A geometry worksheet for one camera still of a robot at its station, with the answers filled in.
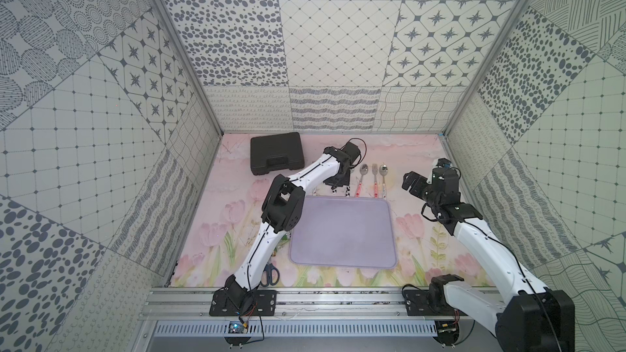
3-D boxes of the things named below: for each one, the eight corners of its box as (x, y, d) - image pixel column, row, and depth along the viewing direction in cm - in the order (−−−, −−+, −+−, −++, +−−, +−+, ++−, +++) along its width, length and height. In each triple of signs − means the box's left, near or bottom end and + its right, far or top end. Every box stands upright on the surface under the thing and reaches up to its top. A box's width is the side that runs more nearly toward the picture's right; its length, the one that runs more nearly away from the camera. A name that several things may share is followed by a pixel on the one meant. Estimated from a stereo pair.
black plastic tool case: (253, 176, 105) (250, 169, 102) (252, 143, 118) (250, 136, 114) (305, 167, 108) (304, 161, 104) (299, 136, 121) (298, 129, 117)
